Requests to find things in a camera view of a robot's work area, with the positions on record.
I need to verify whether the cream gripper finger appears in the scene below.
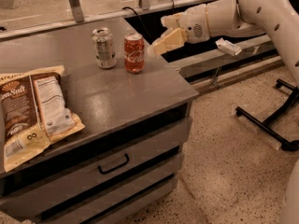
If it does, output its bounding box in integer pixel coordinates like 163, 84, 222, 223
147, 28, 188, 56
161, 12, 182, 29

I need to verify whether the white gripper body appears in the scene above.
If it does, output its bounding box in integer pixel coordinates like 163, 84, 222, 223
178, 5, 209, 44

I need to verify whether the red coke can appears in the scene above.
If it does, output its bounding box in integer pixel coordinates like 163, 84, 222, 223
124, 33, 144, 74

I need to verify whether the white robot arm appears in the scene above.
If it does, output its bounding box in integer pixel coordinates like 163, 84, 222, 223
185, 0, 298, 224

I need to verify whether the silver soda can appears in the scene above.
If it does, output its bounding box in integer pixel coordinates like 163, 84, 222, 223
92, 28, 117, 69

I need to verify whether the brown sea salt chip bag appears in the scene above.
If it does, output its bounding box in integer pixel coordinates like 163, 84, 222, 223
0, 65, 84, 172

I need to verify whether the white packet on ledge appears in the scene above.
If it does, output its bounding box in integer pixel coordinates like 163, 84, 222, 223
216, 38, 242, 56

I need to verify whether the grey drawer cabinet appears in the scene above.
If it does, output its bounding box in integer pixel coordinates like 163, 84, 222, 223
0, 18, 197, 224

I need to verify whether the black cable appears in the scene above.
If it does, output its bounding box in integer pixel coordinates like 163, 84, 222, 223
121, 0, 176, 39

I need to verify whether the grey metal post left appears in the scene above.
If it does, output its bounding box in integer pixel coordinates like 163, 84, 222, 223
68, 0, 84, 22

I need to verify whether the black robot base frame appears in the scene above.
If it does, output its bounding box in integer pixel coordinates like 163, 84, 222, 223
235, 78, 299, 152

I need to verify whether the black drawer handle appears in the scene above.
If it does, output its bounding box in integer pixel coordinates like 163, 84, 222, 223
98, 153, 130, 175

